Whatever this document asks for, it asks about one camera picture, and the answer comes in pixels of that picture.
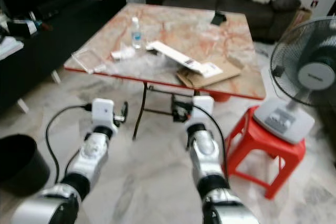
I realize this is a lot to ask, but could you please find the clear bubble wrap sheet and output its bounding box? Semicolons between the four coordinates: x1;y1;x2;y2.
105;50;182;78

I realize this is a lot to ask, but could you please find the black round rubbish bin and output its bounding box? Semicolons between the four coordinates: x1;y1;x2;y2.
0;134;50;197

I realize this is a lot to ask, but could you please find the long flat white box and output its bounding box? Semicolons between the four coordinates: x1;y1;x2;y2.
146;40;224;78

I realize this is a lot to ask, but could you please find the brown cardboard sheet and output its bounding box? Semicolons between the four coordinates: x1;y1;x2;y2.
176;60;242;89

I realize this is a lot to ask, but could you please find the small white packet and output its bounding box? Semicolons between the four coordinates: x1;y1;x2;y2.
111;47;136;60

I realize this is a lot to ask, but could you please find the clear plastic tray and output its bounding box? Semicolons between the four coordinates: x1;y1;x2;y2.
71;48;108;74

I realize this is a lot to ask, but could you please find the marble top metal leg table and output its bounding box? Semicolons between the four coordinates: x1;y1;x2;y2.
64;3;267;141

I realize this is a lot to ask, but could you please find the clear plastic water bottle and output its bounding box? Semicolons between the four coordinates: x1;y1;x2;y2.
131;16;143;50

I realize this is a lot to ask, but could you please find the red plastic stool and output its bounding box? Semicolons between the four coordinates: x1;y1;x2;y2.
225;106;306;199

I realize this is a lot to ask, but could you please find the long black cabinet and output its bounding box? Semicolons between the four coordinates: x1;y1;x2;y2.
0;0;127;112

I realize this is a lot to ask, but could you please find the small black object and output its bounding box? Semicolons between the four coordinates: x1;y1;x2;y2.
211;10;227;26

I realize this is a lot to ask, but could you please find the grey white electric fan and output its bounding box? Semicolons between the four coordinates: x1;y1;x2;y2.
252;17;336;145

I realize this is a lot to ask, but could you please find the black white small box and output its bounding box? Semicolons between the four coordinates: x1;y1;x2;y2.
8;18;53;37

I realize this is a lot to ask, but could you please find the white paper stack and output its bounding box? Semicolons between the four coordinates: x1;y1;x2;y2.
0;35;24;59

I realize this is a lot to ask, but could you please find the brown cardboard box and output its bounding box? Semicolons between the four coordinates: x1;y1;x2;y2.
283;6;313;38

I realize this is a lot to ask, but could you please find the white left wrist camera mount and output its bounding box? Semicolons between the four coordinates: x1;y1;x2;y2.
92;99;116;127

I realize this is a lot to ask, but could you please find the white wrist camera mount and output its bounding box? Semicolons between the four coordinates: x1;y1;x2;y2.
92;99;116;127
192;95;214;122

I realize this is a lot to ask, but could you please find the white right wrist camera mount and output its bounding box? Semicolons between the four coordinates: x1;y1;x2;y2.
192;95;214;122

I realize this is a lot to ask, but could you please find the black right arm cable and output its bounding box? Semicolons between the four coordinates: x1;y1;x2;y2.
193;102;230;180

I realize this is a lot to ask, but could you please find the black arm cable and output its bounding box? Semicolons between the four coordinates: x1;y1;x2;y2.
45;103;91;185
193;102;230;180

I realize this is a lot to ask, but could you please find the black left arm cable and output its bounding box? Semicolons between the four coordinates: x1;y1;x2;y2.
45;103;91;185

